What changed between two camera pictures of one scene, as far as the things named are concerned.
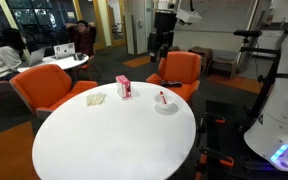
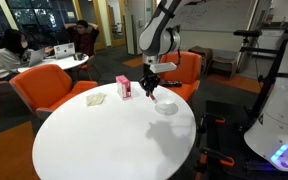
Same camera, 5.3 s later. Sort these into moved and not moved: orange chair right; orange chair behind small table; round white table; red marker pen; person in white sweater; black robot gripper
Moved: black robot gripper; red marker pen
Not moved: round white table; orange chair right; orange chair behind small table; person in white sweater
